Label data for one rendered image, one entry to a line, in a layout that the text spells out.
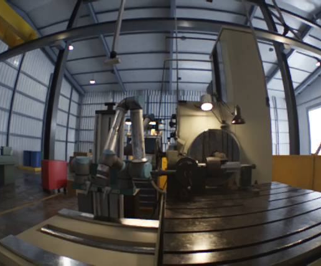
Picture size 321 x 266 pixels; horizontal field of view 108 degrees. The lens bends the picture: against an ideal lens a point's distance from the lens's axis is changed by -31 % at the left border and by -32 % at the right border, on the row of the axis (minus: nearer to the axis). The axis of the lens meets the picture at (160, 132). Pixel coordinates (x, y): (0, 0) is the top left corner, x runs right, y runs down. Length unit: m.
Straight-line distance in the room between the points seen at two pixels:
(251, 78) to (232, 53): 0.39
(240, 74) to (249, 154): 0.98
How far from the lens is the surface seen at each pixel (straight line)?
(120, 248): 1.21
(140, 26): 5.93
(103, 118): 1.94
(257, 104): 2.18
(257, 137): 2.09
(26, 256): 1.11
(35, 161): 10.17
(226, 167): 1.54
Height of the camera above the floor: 1.35
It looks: 6 degrees up
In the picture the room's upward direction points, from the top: 1 degrees clockwise
